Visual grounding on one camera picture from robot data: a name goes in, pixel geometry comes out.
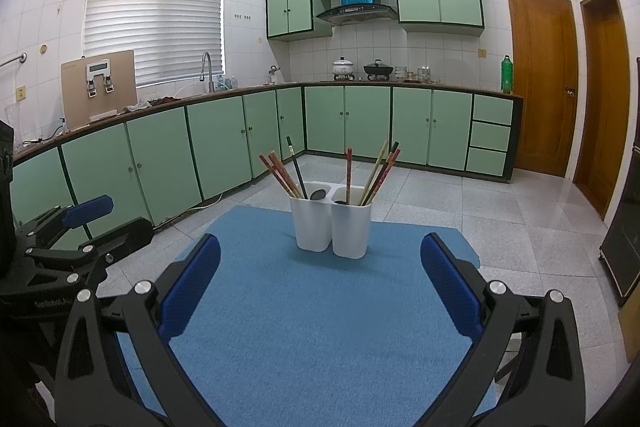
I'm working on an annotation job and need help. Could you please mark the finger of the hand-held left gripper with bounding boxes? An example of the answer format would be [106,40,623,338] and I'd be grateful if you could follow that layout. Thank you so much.
[24,216,154,294]
[14,194,116,254]

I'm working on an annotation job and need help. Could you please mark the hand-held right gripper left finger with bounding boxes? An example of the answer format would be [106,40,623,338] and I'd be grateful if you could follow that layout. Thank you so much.
[52,233,222,427]

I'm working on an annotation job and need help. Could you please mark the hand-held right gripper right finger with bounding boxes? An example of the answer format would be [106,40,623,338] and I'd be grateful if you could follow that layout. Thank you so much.
[420,232,587,427]

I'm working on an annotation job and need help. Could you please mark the white utensil holder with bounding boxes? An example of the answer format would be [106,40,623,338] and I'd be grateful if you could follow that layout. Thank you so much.
[330,186,372,259]
[290,181,335,252]

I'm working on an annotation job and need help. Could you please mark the black chopstick with pale band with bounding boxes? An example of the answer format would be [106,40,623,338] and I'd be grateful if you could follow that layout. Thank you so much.
[285,136,307,198]

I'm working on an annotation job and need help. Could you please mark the clear plastic jug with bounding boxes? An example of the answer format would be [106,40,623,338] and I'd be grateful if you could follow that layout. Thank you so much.
[4,103,31,142]

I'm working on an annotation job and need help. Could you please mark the brown cardboard board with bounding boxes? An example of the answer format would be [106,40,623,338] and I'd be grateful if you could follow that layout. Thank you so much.
[61,50,138,130]

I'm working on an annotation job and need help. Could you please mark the crumpled cloths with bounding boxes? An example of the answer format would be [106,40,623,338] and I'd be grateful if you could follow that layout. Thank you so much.
[122,96,183,112]

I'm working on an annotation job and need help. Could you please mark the blue mat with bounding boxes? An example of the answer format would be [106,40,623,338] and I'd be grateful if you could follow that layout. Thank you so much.
[116,205,501,427]

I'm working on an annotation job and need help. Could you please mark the green base cabinet run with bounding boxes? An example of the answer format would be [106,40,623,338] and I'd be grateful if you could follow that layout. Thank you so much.
[10,81,526,240]

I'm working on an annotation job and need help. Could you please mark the chopsticks in right cup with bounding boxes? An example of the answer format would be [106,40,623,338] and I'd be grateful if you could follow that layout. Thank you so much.
[364,141,400,206]

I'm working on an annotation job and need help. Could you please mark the black cabinet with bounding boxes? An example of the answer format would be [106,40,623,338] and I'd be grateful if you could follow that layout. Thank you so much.
[599,147,640,309]

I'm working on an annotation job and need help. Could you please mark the brown cardboard piece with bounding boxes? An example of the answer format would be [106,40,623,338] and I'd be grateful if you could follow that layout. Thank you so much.
[616,296,640,364]

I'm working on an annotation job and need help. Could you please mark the steel kitchen faucet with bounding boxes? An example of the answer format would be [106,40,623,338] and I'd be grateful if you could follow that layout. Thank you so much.
[200,52,215,94]

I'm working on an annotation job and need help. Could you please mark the white window blind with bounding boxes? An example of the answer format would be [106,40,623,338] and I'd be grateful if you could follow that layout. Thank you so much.
[82,0,226,88]

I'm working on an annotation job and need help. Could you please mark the brown wooden door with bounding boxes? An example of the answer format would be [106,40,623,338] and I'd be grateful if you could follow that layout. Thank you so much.
[572,0,630,220]
[506,0,580,178]

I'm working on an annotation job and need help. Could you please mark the black wok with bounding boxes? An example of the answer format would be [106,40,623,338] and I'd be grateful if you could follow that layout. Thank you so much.
[363,59,396,81]

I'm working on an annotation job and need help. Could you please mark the white cooking pot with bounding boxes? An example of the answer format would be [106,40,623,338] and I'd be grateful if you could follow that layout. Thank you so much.
[331,56,357,81]

